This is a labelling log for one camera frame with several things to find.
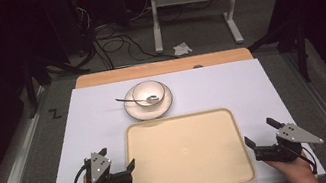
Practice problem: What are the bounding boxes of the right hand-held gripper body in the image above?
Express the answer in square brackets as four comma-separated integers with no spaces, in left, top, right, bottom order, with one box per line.
[250,117,326,168]

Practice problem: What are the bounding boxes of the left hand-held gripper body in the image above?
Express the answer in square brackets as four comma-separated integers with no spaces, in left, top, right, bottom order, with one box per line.
[79,145,134,183]

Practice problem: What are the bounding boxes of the person's right hand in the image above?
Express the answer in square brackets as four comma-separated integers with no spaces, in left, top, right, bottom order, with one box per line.
[263,145,321,183]

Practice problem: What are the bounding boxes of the white table mat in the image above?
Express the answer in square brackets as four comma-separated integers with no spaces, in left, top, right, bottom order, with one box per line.
[27,47,326,183]

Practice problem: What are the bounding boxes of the white plate with dark rim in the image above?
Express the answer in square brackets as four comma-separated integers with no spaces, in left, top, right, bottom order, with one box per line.
[120,78,177,125]

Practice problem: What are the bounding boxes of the beige plastic tray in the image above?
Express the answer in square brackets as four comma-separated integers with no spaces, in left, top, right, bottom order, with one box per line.
[115,103,258,183]

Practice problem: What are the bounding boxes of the metal spoon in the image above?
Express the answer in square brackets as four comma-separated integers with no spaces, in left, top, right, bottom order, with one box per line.
[114,90,161,111]

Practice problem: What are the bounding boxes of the white bowl with dark rim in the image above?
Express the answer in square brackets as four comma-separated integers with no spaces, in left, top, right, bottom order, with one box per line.
[129,77,169,111]

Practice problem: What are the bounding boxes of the black metal stand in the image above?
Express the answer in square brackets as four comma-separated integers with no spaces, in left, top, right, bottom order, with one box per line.
[16,45,98,120]
[243,15,316,92]

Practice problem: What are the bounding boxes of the wooden table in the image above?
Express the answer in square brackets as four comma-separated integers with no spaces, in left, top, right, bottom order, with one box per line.
[73,44,255,92]

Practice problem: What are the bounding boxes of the crumpled white tissue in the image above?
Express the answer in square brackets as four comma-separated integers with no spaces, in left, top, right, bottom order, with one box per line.
[172,40,195,58]

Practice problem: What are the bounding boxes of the black floor cables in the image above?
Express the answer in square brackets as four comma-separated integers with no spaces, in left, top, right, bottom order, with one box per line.
[69,0,181,77]

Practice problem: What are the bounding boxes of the white metal desk frame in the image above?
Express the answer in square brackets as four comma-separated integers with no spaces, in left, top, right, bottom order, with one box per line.
[146,0,254,59]

